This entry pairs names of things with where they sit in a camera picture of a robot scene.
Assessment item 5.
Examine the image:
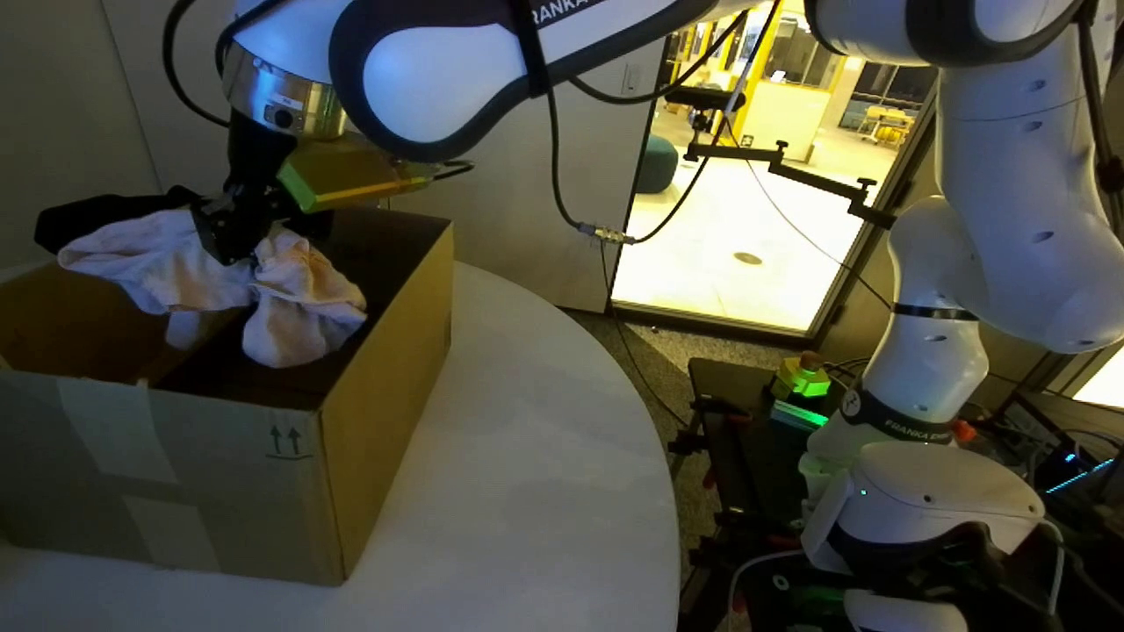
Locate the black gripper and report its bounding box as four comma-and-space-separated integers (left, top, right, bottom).
191, 109, 306, 270

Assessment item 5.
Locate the peach cloth shirt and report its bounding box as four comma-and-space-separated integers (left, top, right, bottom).
53, 205, 373, 372

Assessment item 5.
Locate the open cardboard box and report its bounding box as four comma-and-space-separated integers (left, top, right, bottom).
0, 205, 457, 590

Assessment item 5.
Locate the green lit control box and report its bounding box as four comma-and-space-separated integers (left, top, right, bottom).
766, 357, 839, 434

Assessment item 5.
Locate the teal round pouf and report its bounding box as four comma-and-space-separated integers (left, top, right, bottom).
631, 135, 681, 198

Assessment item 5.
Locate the black stand in doorway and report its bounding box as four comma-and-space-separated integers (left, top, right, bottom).
661, 82, 749, 164

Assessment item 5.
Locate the black robot cart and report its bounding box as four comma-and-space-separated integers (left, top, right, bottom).
672, 353, 1124, 632

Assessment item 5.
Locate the white domed base housing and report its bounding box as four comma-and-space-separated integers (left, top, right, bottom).
800, 438, 1049, 578

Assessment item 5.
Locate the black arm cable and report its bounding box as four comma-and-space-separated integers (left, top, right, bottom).
159, 0, 759, 248

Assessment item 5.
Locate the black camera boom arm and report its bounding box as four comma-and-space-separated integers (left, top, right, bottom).
681, 136, 908, 236

